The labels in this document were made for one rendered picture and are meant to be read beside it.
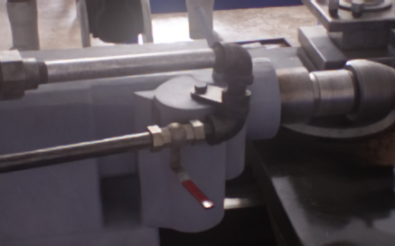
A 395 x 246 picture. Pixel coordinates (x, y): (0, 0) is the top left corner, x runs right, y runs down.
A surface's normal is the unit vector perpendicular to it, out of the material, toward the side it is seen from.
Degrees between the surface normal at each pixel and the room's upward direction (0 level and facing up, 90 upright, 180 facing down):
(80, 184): 70
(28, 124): 82
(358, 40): 90
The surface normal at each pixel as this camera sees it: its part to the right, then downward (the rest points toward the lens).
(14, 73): 0.46, -0.15
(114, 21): 0.22, 0.47
